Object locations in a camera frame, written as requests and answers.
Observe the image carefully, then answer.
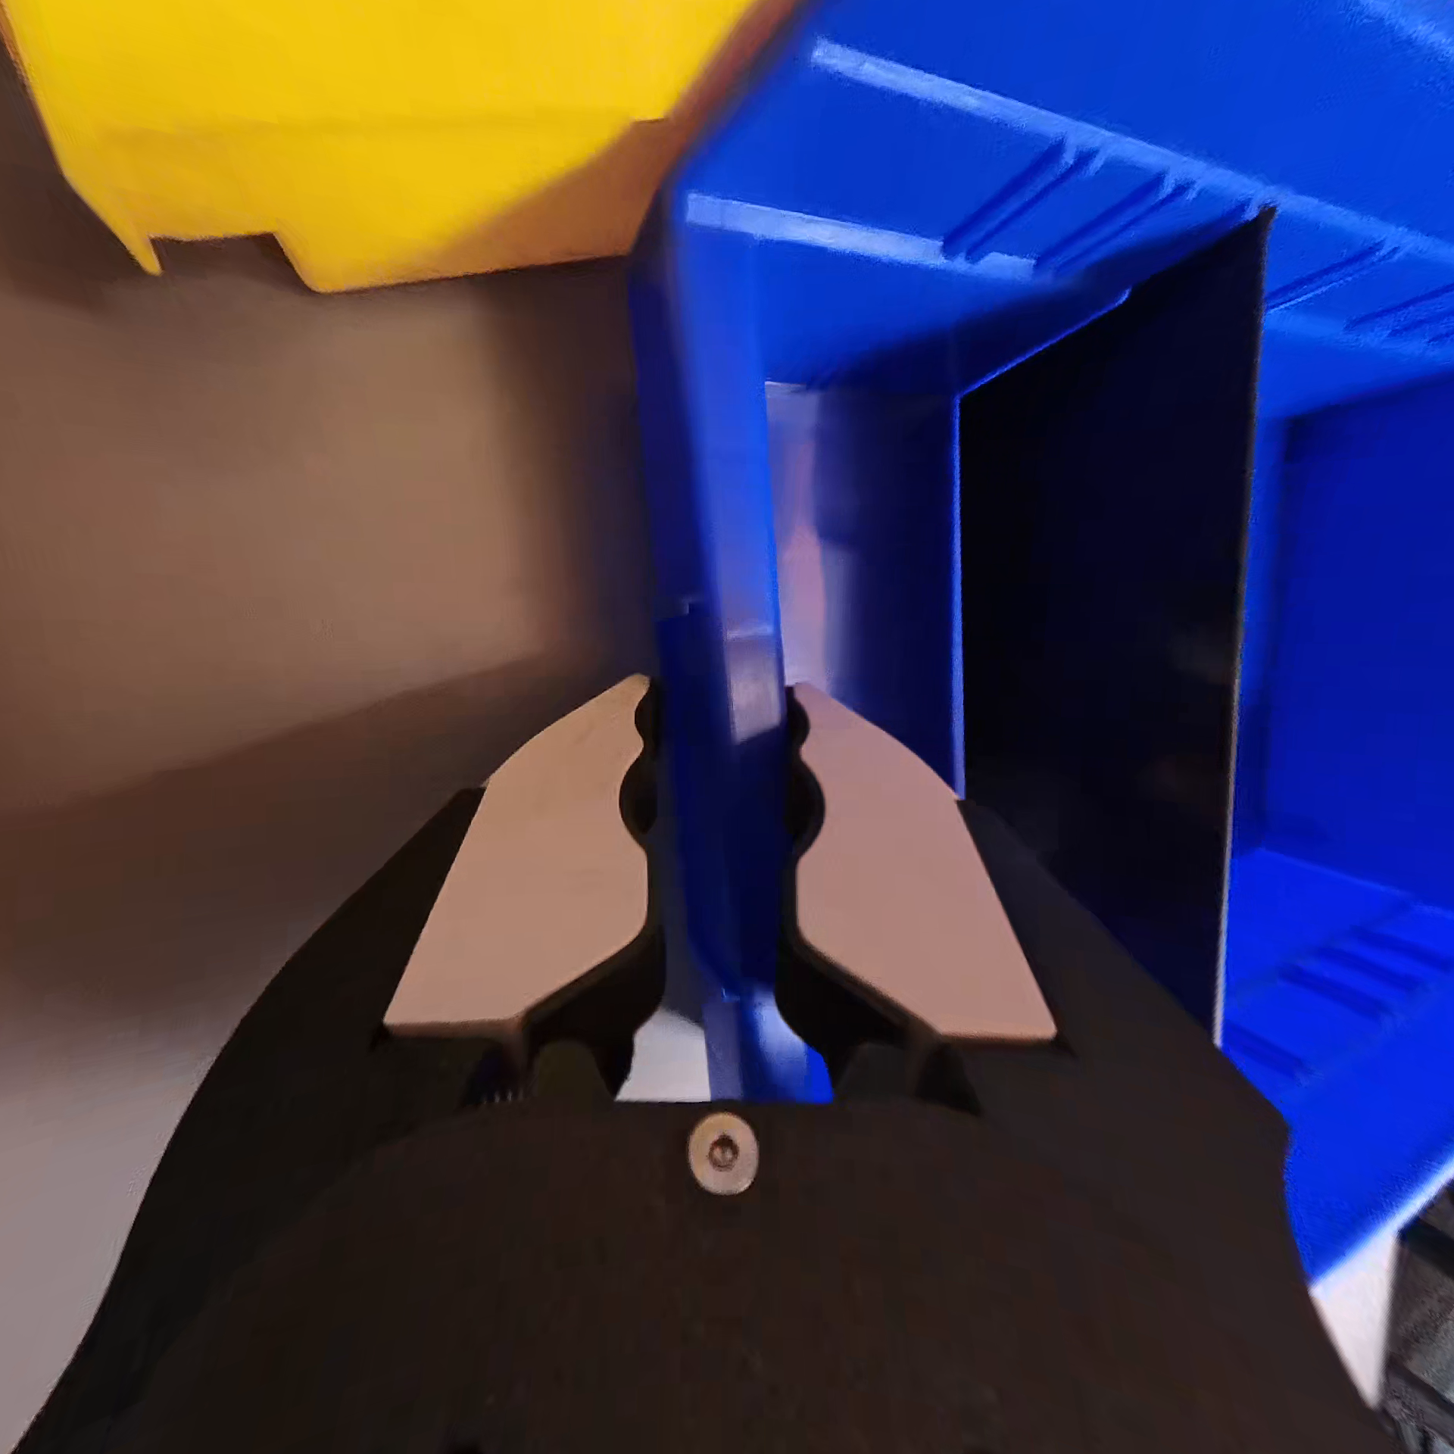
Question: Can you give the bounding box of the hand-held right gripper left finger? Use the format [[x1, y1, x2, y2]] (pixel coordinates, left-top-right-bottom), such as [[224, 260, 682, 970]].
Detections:
[[383, 676, 668, 1081]]

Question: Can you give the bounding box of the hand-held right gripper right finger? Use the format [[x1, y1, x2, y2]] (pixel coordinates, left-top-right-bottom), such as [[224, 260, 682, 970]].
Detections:
[[776, 683, 1061, 1081]]

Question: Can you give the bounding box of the yellow plastic bin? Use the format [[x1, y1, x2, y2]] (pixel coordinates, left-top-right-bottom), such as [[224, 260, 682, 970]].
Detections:
[[0, 0, 819, 295]]

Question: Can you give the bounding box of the blue plastic bin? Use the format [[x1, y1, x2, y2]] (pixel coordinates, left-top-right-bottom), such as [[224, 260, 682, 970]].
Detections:
[[630, 0, 1454, 1309]]

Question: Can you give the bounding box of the black bin divider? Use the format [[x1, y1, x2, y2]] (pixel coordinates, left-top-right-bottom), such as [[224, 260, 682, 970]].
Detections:
[[958, 209, 1271, 1048]]

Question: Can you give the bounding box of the black mesh cushion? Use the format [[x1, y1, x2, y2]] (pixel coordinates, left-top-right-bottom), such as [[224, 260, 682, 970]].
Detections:
[[1380, 1181, 1454, 1454]]

